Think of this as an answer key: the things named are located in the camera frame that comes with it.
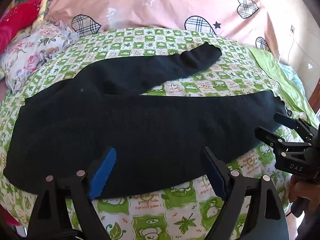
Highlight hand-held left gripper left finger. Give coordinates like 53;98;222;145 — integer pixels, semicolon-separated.
27;147;118;240

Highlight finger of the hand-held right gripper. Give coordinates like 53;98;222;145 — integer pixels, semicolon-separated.
274;113;315;141
255;126;312;156

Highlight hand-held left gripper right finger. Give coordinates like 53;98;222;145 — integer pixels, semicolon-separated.
202;146;288;240

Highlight black pants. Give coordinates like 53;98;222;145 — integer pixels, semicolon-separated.
3;41;288;200

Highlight person's right hand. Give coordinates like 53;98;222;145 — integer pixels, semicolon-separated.
289;176;320;205

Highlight light blue cloth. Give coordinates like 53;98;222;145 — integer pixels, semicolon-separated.
279;62;307;98

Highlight plain green sheet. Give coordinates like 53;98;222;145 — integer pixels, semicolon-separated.
246;46;318;128

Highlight green checkered bed sheet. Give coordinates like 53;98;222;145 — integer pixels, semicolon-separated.
0;27;310;240

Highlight floral pillow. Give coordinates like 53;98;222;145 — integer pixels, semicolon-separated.
0;17;80;93

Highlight pink quilt with plaid hearts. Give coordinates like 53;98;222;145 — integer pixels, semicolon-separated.
47;0;293;63

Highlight yellow printed cloth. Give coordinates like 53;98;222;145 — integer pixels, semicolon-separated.
37;0;54;23

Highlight red cloth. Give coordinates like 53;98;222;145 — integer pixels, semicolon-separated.
0;0;54;53

